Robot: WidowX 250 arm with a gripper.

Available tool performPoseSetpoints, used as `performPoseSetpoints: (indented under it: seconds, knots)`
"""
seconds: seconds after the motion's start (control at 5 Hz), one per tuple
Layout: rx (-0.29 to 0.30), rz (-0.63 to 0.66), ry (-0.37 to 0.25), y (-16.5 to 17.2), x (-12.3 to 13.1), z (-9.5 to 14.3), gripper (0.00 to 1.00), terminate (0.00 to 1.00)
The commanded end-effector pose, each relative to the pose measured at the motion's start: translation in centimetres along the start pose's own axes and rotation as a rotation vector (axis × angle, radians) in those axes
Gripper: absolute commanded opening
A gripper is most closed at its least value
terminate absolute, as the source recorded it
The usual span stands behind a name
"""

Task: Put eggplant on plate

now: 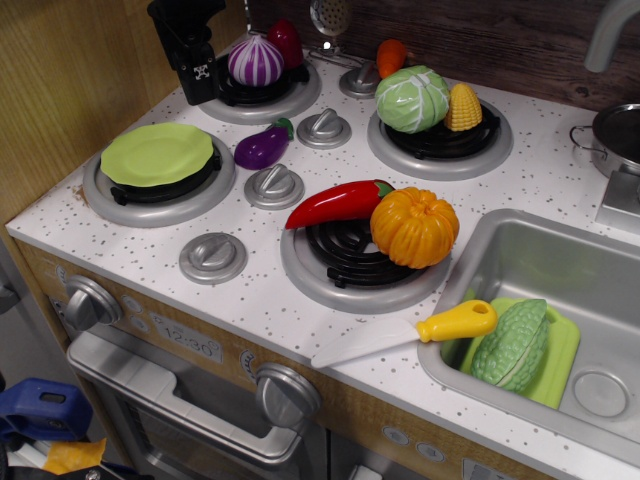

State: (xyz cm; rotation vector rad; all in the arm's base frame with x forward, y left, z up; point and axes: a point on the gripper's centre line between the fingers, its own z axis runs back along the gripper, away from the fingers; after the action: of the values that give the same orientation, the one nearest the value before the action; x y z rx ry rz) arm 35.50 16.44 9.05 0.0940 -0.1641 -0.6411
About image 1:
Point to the orange toy pumpkin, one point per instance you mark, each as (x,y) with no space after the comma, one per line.
(414,228)

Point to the silver slotted spoon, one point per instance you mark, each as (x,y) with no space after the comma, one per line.
(331,18)

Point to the silver stove knob lower middle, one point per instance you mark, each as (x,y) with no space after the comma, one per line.
(274,188)

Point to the oven clock display panel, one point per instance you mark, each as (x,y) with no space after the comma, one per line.
(189,338)

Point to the stove burner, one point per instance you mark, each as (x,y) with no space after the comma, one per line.
(440,154)
(97,190)
(338,265)
(293,93)

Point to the dark red toy vegetable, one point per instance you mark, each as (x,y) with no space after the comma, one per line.
(285,37)

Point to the purple white toy onion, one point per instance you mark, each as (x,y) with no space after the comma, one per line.
(255,62)

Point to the rear left stove burner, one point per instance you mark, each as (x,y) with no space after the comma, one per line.
(293,93)

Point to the rear right stove burner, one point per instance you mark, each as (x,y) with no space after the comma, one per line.
(440,154)

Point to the red toy chili pepper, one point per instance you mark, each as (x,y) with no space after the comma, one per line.
(350,201)

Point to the yellow cloth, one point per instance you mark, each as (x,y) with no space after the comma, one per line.
(66,457)

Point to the silver toy faucet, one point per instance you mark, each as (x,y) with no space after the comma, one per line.
(608,29)

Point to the silver stove knob front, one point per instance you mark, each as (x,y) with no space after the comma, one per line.
(213,258)

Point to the green toy cabbage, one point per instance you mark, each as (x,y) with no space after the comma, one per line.
(413,99)

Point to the right oven dial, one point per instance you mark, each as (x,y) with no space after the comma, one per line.
(284,396)

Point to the silver toy sink basin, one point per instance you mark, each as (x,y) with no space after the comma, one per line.
(593,281)

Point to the silver oven door handle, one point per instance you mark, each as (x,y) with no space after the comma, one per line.
(153,387)

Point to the blue clamp tool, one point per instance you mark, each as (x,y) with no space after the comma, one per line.
(44,410)

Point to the yellow handled toy knife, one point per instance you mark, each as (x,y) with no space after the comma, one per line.
(469,319)

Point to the front right stove burner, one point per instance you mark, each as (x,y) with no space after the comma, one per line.
(338,265)

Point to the silver stove knob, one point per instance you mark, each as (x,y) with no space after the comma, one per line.
(213,258)
(326,130)
(360,82)
(274,188)

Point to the silver stove knob rear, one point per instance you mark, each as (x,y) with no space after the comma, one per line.
(360,82)

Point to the purple toy eggplant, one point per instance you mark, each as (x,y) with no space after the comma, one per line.
(264,149)

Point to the green toy bitter gourd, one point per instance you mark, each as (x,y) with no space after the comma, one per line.
(510,356)

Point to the green toy plate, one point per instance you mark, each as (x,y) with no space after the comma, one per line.
(158,154)

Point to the left oven dial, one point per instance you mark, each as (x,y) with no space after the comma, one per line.
(90,304)

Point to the oven dial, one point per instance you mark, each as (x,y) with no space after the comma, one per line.
(284,396)
(90,304)

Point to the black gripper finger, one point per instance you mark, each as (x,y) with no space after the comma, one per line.
(197,71)

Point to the front left stove burner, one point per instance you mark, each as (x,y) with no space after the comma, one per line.
(97,190)

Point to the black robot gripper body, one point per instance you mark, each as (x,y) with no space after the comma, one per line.
(182,27)

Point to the silver stove knob upper middle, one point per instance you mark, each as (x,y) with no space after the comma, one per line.
(326,130)

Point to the yellow toy corn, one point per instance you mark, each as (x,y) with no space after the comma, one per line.
(465,111)

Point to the orange toy carrot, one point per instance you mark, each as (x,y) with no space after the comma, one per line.
(391,56)

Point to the green toy cutting board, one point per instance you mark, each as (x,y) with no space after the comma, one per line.
(548,384)

